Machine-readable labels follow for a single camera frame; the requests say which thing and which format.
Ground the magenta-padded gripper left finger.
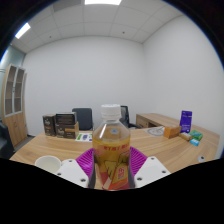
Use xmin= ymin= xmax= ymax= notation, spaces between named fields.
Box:
xmin=54 ymin=147 xmax=98 ymax=189

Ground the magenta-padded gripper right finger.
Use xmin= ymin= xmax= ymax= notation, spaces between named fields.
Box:
xmin=128 ymin=145 xmax=172 ymax=189

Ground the yellow drink bottle white cap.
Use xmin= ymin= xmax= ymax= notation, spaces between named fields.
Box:
xmin=92 ymin=103 xmax=131 ymax=191

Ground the green mug with red print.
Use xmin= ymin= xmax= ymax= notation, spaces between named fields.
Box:
xmin=34 ymin=154 xmax=63 ymax=175

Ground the white printed leaflet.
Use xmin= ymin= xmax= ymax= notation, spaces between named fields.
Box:
xmin=75 ymin=132 xmax=94 ymax=143

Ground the orange cardboard box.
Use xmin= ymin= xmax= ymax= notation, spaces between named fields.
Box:
xmin=163 ymin=125 xmax=182 ymax=140

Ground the large dark brown carton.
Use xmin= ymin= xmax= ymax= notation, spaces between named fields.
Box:
xmin=54 ymin=111 xmax=80 ymax=140

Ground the yellowish flat small box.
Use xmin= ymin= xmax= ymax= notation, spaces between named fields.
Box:
xmin=178 ymin=131 xmax=193 ymax=142

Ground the wooden side desk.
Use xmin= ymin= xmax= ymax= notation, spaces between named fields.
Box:
xmin=135 ymin=112 xmax=183 ymax=129

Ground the small dark brown carton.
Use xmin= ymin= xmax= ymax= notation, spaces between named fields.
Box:
xmin=42 ymin=113 xmax=57 ymax=137

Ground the green small box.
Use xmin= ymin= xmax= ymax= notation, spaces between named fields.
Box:
xmin=189 ymin=129 xmax=204 ymax=141

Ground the upright purple box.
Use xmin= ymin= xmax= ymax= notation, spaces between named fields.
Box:
xmin=179 ymin=110 xmax=193 ymax=134

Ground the wooden shelf cabinet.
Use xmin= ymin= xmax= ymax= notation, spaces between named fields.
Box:
xmin=0 ymin=63 xmax=28 ymax=148

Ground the rectangular ceiling light panel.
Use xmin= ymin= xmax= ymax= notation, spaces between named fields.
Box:
xmin=14 ymin=22 xmax=32 ymax=40
xmin=84 ymin=0 xmax=123 ymax=6

